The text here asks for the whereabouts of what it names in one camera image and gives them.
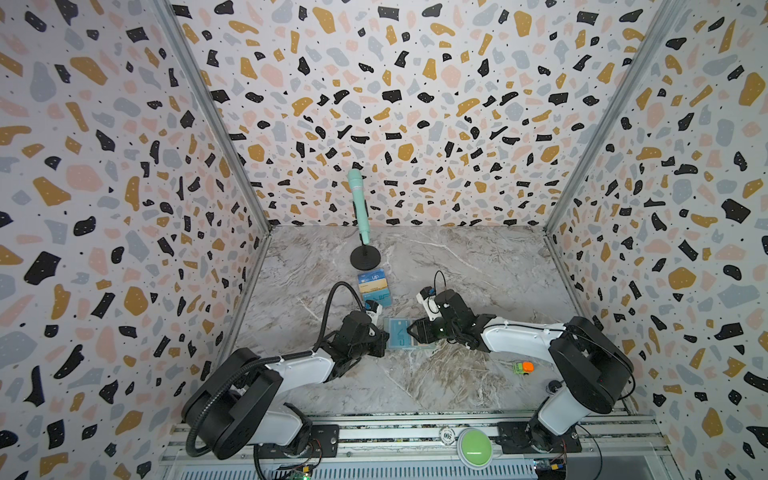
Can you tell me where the blue VIP credit card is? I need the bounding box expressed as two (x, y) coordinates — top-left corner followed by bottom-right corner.
(388, 318), (414, 350)

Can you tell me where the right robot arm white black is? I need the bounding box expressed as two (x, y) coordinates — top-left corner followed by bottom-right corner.
(408, 287), (634, 438)

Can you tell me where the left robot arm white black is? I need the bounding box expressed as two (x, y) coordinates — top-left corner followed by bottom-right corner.
(182, 310), (390, 460)

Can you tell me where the yellow VIP card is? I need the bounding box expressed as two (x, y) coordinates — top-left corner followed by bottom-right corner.
(358, 277), (389, 294)

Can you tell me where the black round microphone stand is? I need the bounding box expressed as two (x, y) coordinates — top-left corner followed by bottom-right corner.
(350, 238), (381, 271)

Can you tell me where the small orange green toy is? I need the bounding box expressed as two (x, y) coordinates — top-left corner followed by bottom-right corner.
(512, 361), (535, 376)

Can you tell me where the green round push button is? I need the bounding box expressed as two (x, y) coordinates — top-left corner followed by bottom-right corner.
(457, 428), (493, 470)

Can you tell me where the mint green microphone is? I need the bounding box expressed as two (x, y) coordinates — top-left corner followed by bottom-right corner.
(347, 168), (370, 245)

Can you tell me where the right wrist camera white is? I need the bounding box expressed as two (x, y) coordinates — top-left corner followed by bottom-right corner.
(417, 286), (440, 321)

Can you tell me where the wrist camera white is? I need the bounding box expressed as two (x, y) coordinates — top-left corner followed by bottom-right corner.
(364, 300), (383, 323)
(417, 286), (440, 321)

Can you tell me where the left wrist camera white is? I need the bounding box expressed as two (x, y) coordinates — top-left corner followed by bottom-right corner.
(364, 300), (383, 323)

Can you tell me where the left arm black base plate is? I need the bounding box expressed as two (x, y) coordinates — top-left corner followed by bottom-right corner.
(256, 424), (340, 461)

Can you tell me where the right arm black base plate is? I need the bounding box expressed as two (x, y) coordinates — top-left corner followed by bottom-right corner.
(496, 421), (582, 454)

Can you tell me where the black corrugated cable hose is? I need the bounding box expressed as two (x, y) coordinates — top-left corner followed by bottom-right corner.
(184, 280), (368, 458)

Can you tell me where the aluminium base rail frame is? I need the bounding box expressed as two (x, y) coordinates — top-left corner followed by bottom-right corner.
(154, 410), (682, 479)

